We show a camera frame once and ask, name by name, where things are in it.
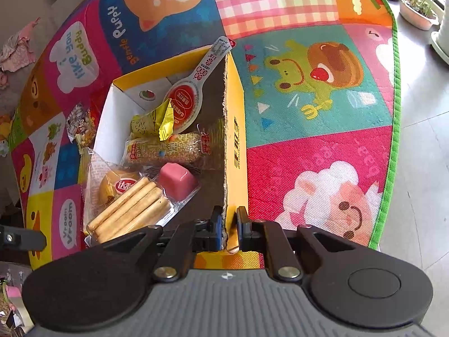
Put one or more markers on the yellow cardboard box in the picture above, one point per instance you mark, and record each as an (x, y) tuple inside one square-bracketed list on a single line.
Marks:
[(222, 180)]

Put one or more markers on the biscuit sticks with pink dip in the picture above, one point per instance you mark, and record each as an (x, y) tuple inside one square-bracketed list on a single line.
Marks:
[(154, 199)]

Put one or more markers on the yellow snack bar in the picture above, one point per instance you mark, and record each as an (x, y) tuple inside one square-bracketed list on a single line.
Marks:
[(159, 122)]

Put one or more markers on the pink cloth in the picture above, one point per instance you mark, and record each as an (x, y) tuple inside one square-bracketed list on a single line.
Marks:
[(16, 53)]

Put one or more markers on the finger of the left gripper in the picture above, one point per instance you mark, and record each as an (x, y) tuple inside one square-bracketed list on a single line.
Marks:
[(15, 238)]

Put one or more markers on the puffed rice bar packet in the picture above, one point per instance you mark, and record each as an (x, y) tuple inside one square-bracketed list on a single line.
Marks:
[(184, 148)]

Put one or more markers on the green peanut packet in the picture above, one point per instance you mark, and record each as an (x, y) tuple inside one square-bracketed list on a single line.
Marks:
[(77, 120)]

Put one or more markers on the white flower pot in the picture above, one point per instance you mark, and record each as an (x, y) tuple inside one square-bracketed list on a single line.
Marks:
[(439, 39)]

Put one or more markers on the packaged small bread bun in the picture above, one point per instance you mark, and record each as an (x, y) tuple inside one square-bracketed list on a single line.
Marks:
[(104, 183)]

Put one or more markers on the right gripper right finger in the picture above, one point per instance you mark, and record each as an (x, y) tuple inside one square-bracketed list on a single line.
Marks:
[(244, 230)]

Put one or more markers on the colourful cartoon play mat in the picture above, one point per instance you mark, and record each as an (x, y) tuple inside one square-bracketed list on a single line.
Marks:
[(321, 85)]

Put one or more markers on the red white spoon-shaped snack pack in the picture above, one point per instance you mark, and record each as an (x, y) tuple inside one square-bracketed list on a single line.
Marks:
[(186, 95)]

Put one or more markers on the white oval planter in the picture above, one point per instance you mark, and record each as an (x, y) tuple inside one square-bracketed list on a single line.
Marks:
[(419, 14)]

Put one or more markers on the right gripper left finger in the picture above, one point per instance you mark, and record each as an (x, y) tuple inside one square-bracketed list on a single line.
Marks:
[(214, 229)]

